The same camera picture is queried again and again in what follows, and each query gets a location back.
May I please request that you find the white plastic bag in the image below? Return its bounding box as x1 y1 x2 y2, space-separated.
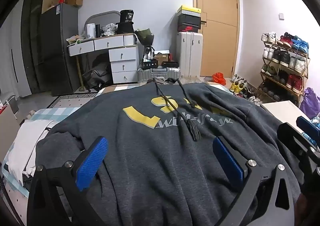
101 23 118 36

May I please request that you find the white cloth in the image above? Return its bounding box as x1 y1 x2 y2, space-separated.
6 119 59 175

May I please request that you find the patterned rug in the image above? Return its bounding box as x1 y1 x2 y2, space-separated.
47 93 98 109

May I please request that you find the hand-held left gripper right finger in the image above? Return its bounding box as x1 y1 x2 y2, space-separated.
212 136 295 226

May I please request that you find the red plastic bag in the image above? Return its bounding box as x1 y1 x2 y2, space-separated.
212 72 227 86

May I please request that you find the dark green bouquet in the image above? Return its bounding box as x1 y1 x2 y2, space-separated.
135 28 155 63

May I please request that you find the yellow broom handle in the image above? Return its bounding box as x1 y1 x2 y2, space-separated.
76 55 86 91

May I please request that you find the brown box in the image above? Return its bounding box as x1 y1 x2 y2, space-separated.
153 52 171 63

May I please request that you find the white paper roll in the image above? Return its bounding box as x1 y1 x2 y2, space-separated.
86 23 96 39

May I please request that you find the black box with white dots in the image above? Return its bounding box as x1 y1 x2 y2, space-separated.
142 60 159 69

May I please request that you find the white nightstand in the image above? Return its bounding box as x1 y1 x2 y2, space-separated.
261 100 312 123

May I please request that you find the checked bed sheet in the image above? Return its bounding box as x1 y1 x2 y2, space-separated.
0 82 237 199

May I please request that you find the white desk with drawers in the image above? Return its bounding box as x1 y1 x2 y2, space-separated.
67 33 140 84

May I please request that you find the scattered shoes pile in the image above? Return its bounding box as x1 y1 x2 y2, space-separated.
229 73 263 106

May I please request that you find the black hat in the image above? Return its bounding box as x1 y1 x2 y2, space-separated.
115 21 135 34

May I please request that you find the silver suitcase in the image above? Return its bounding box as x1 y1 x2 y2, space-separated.
137 67 181 84

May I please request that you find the dark refrigerator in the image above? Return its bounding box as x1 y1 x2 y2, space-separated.
40 3 80 97

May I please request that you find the grey framed mirror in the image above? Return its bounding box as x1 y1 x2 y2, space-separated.
85 10 122 39

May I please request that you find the purple bag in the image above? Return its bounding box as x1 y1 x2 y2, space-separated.
299 87 320 119

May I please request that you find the grey hoodie with yellow letters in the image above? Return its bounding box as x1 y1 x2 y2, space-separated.
35 80 304 226

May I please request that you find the black round canister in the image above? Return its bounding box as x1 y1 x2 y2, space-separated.
119 10 135 23

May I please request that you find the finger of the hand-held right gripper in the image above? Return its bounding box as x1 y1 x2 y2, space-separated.
296 116 320 147
277 122 320 167

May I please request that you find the black bag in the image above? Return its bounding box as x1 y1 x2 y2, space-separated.
82 61 113 92

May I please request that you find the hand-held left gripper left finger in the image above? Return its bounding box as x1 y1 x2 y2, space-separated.
27 136 109 226

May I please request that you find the white suitcase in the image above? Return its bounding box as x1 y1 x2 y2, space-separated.
176 31 203 79

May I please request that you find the wooden door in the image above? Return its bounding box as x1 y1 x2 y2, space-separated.
191 0 240 78

